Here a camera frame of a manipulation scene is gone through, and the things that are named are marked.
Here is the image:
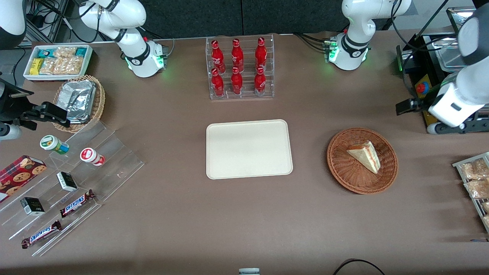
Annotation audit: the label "black looped cable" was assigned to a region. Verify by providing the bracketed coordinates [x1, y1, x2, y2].
[332, 259, 386, 275]

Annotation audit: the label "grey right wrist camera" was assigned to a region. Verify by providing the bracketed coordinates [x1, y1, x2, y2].
[0, 124, 22, 141]

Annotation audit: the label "red cola bottle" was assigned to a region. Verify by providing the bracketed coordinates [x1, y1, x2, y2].
[254, 66, 267, 96]
[231, 38, 245, 73]
[211, 68, 225, 97]
[255, 37, 268, 71]
[230, 66, 243, 95]
[211, 40, 226, 74]

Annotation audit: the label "black base cables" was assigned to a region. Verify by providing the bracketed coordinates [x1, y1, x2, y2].
[142, 26, 175, 49]
[293, 32, 331, 52]

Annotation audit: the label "tan wicker basket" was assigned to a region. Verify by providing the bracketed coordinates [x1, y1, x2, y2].
[53, 75, 106, 133]

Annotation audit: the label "white snack bin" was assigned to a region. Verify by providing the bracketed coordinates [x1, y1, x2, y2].
[23, 44, 94, 83]

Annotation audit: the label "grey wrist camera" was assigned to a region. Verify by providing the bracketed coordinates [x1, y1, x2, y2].
[0, 124, 22, 141]
[427, 121, 447, 135]

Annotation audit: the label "tray of packaged snacks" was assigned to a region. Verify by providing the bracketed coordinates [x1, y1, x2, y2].
[452, 152, 489, 234]

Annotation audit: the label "green lid cup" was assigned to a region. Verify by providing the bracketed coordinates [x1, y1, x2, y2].
[40, 135, 70, 155]

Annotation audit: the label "round brown wicker basket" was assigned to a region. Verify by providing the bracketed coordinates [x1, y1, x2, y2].
[327, 127, 399, 195]

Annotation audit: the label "steel tray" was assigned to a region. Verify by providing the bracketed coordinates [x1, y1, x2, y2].
[446, 6, 478, 36]
[425, 36, 469, 73]

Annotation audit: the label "clear acrylic step display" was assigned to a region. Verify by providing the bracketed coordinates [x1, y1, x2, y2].
[0, 120, 145, 257]

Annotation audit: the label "red cookie box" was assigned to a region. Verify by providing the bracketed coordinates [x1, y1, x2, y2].
[0, 155, 47, 203]

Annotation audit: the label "clear cracker bag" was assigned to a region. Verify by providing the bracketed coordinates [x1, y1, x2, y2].
[54, 57, 84, 75]
[39, 57, 57, 75]
[53, 46, 77, 60]

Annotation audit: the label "silver foil packet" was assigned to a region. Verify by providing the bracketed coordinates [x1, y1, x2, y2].
[58, 80, 96, 124]

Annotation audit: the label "red lid cup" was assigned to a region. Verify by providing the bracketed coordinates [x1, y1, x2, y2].
[80, 147, 106, 167]

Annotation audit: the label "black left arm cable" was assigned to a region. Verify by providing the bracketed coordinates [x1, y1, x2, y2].
[390, 0, 460, 77]

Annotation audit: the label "cream plastic tray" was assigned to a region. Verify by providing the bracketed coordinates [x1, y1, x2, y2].
[206, 119, 293, 180]

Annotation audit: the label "yellow snack packet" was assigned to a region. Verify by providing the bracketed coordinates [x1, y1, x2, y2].
[30, 58, 45, 76]

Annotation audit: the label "black left base cables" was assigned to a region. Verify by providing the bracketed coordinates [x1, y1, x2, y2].
[293, 32, 331, 52]

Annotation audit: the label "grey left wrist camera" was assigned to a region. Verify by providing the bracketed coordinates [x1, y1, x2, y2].
[427, 121, 447, 135]

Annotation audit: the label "aluminium frame structure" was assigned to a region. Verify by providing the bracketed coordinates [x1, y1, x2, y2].
[25, 0, 73, 44]

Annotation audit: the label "black right base cables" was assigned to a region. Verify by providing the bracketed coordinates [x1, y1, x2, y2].
[142, 26, 175, 49]

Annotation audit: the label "triangular sandwich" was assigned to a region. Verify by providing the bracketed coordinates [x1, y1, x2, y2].
[346, 140, 382, 175]

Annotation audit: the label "snickers bar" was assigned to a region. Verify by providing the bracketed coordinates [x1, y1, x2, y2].
[60, 189, 96, 218]
[21, 220, 63, 249]

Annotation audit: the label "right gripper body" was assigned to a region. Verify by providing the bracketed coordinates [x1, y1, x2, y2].
[0, 78, 35, 123]

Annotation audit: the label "small black box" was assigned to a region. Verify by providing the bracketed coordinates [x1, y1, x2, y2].
[56, 171, 79, 193]
[20, 197, 46, 217]

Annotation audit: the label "clear acrylic bottle rack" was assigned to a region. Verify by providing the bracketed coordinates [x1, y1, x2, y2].
[206, 34, 275, 100]

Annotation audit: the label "black backdrop panel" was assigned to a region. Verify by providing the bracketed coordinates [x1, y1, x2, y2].
[242, 0, 347, 36]
[139, 0, 243, 39]

